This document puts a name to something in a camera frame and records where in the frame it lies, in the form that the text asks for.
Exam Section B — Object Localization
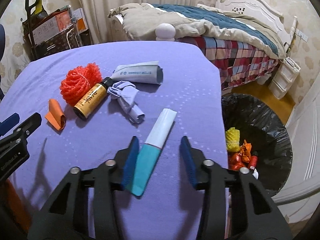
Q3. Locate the orange paper piece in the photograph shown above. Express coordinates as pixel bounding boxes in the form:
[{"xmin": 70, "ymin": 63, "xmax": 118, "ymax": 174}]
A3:
[{"xmin": 45, "ymin": 99, "xmax": 66, "ymax": 131}]

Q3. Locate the red foam net ball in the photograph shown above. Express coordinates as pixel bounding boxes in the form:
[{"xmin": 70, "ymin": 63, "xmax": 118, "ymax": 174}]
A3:
[{"xmin": 60, "ymin": 63, "xmax": 103, "ymax": 107}]

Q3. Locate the lavender tissue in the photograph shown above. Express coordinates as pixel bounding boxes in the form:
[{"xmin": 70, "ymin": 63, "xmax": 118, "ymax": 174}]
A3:
[{"xmin": 107, "ymin": 81, "xmax": 145, "ymax": 124}]

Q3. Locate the red orange trash pile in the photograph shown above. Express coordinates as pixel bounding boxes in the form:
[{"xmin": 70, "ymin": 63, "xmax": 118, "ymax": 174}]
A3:
[{"xmin": 228, "ymin": 140, "xmax": 258, "ymax": 172}]

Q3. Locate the black trash bin bag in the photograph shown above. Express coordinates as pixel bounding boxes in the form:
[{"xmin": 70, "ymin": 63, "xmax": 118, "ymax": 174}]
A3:
[{"xmin": 221, "ymin": 94, "xmax": 293, "ymax": 197}]

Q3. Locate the white wardrobe door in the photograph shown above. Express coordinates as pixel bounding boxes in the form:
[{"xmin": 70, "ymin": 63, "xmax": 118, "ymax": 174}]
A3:
[{"xmin": 272, "ymin": 76, "xmax": 320, "ymax": 223}]

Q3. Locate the purple table cloth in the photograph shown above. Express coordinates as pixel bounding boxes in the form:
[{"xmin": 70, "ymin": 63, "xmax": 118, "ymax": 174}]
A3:
[{"xmin": 1, "ymin": 41, "xmax": 227, "ymax": 239}]

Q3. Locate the brown yellow label bottle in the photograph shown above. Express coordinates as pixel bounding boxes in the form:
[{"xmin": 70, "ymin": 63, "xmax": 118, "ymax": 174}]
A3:
[{"xmin": 73, "ymin": 77, "xmax": 114, "ymax": 120}]

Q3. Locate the yellow foam net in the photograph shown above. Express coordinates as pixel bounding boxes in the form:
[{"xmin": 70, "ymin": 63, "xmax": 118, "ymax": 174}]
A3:
[{"xmin": 225, "ymin": 127, "xmax": 240, "ymax": 153}]

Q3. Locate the black hand trolley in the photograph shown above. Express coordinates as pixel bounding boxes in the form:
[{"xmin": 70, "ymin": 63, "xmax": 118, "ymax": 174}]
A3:
[{"xmin": 24, "ymin": 0, "xmax": 42, "ymax": 61}]

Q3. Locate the white grey flat package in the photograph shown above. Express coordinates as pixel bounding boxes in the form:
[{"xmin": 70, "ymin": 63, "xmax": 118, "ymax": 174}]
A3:
[{"xmin": 111, "ymin": 61, "xmax": 163, "ymax": 85}]

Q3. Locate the beige blue quilt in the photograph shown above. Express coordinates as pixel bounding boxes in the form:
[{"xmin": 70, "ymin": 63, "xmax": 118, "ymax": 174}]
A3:
[{"xmin": 108, "ymin": 3, "xmax": 285, "ymax": 60}]

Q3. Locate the white plastic drawer unit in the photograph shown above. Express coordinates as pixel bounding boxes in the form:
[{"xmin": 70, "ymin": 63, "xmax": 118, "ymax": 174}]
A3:
[{"xmin": 268, "ymin": 57, "xmax": 301, "ymax": 100}]

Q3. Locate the plaid bed sheet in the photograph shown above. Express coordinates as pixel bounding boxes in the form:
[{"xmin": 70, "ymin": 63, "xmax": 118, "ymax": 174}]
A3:
[{"xmin": 177, "ymin": 36, "xmax": 279, "ymax": 90}]

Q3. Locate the wall socket strip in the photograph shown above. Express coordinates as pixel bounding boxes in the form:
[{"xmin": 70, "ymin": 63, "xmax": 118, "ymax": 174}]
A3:
[{"xmin": 295, "ymin": 29, "xmax": 308, "ymax": 42}]

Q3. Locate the white wooden bed frame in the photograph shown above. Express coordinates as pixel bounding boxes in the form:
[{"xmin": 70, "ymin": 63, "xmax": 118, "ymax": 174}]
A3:
[{"xmin": 109, "ymin": 0, "xmax": 297, "ymax": 64}]

